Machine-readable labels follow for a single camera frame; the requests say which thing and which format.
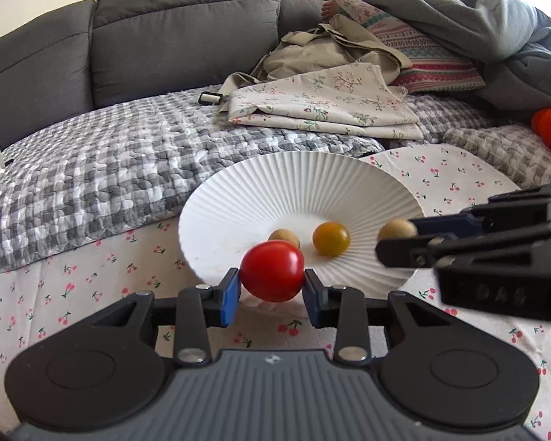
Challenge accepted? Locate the small beige round fruit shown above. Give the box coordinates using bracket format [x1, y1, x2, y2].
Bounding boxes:
[267, 229, 301, 251]
[377, 219, 418, 242]

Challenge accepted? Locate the grey sofa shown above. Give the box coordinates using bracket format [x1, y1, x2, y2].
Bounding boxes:
[0, 0, 382, 139]

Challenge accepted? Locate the grey checkered blanket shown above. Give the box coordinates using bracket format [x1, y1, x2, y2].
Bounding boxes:
[0, 85, 533, 279]

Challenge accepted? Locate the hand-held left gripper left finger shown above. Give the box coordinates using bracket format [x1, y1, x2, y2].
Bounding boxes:
[80, 268, 242, 365]

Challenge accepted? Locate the red tomato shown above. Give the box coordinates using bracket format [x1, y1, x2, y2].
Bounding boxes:
[240, 242, 305, 303]

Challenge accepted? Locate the beige canvas bag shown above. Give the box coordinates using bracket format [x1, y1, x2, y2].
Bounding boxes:
[250, 23, 414, 88]

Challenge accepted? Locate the white ribbed plate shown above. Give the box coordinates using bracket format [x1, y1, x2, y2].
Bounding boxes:
[178, 151, 427, 301]

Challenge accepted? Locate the beige checkered blanket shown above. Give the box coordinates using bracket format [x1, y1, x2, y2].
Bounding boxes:
[443, 124, 551, 190]

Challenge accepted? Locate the folded floral cloth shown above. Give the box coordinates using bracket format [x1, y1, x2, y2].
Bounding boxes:
[218, 62, 425, 141]

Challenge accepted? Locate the yellow cherry tomato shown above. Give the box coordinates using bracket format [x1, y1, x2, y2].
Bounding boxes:
[312, 222, 351, 257]

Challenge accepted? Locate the cherry print cloth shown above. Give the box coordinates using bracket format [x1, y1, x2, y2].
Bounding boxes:
[0, 142, 551, 441]

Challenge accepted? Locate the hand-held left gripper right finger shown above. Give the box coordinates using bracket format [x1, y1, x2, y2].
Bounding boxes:
[303, 269, 446, 366]

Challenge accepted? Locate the striped patterned pillow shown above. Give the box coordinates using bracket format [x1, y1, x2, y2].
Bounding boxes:
[333, 0, 487, 95]

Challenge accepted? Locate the grey-green blanket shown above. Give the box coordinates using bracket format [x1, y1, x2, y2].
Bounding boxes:
[358, 0, 551, 111]

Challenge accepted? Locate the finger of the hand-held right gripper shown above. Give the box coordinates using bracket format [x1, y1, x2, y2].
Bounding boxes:
[375, 221, 551, 267]
[411, 183, 551, 240]

